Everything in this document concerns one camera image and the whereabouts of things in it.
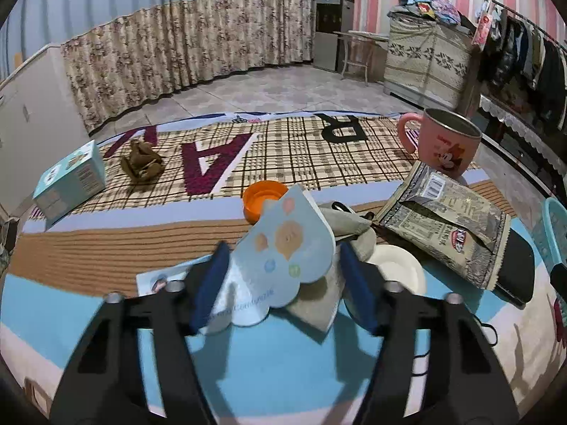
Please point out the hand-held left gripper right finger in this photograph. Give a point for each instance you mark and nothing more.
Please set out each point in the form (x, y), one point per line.
(359, 287)

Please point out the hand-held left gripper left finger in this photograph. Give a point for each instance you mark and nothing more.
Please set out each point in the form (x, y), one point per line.
(212, 279)

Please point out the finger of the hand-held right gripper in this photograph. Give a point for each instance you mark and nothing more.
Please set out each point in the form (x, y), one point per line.
(560, 276)

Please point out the white round lid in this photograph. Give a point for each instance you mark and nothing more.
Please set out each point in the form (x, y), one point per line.
(398, 270)

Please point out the teal plastic basket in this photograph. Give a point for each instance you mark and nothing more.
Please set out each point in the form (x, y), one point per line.
(553, 225)

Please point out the light blue photo card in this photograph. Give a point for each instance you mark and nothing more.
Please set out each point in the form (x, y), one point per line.
(155, 281)

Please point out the grey cloth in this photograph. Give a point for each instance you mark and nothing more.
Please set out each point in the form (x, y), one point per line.
(347, 228)

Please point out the light blue cloud-shaped card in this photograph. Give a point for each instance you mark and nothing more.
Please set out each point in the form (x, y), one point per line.
(288, 248)

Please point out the grey printed snack packet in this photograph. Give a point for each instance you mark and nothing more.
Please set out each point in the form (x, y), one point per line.
(447, 225)

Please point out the black flat case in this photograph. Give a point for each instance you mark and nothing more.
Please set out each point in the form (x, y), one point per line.
(518, 270)

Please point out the pink cartoon mug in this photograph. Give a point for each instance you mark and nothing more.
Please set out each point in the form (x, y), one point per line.
(443, 150)

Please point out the low cabinet with lace cloth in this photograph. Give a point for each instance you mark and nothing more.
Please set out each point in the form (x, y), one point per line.
(514, 119)

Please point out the teal cardboard box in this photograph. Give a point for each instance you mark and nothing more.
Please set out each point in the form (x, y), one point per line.
(66, 186)

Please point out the row of hanging clothes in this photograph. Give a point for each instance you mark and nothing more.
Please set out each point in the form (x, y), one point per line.
(531, 62)

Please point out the cabinet with patterned cover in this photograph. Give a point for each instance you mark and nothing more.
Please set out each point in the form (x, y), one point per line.
(425, 57)

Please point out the blue and floral curtain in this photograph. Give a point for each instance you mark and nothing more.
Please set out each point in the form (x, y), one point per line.
(177, 40)

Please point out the white cabinet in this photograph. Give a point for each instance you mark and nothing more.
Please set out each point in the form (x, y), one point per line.
(35, 110)

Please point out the small white side table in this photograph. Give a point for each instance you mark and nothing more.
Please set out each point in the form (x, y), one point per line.
(359, 34)

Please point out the grey water dispenser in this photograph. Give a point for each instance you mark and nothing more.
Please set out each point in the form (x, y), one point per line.
(330, 31)

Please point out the metal clothes rack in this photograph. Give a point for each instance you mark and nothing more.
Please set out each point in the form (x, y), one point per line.
(509, 10)

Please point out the pile of folded clothes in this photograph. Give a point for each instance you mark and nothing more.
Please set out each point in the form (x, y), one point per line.
(425, 0)

